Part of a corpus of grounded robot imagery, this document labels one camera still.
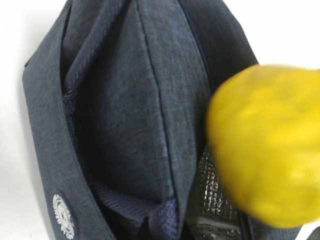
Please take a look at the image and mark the dark blue insulated lunch bag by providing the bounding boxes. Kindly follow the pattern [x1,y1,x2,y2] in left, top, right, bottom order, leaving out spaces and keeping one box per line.
[22,0,306,240]

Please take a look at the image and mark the yellow pear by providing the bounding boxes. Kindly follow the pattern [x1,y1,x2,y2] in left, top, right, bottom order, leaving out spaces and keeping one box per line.
[205,64,320,228]

